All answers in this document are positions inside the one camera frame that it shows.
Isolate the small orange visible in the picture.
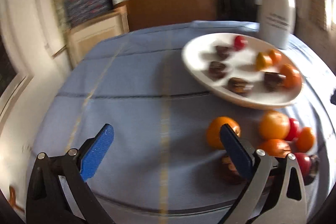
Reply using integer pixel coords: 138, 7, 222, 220
295, 127, 315, 153
258, 139, 291, 158

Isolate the large smooth orange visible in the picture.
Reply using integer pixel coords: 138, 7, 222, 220
206, 117, 241, 149

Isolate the large pale orange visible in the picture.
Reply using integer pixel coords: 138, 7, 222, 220
259, 110, 290, 140

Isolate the red plum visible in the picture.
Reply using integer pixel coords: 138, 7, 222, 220
294, 152, 311, 177
234, 35, 248, 51
285, 118, 301, 141

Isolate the red plum front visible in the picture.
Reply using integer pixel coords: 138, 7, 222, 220
294, 152, 311, 177

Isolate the small orange back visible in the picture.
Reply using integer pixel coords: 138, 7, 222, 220
295, 127, 315, 153

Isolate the dark water chestnut back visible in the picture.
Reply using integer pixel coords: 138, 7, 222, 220
227, 77, 254, 96

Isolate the dark water chestnut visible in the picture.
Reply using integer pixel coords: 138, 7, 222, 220
209, 61, 227, 79
303, 155, 320, 185
219, 155, 245, 185
215, 46, 232, 60
263, 72, 286, 92
227, 77, 254, 96

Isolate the dark water chestnut top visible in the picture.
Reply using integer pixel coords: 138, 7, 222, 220
303, 155, 320, 185

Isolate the large bumpy orange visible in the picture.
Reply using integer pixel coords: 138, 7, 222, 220
279, 64, 302, 89

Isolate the yellow orange fruit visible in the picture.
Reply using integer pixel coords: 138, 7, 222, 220
255, 52, 273, 71

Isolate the small orange fruit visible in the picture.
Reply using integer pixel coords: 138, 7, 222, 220
268, 49, 282, 66

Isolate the dark water chestnut front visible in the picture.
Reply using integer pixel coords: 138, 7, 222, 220
219, 155, 245, 185

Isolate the blue checked tablecloth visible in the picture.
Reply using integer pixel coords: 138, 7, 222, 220
24, 19, 336, 224

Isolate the white oval plate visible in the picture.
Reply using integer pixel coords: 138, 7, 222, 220
182, 33, 305, 110

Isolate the white thermos jug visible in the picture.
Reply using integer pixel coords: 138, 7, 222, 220
258, 0, 296, 50

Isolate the wooden chair back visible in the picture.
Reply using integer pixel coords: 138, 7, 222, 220
122, 0, 230, 31

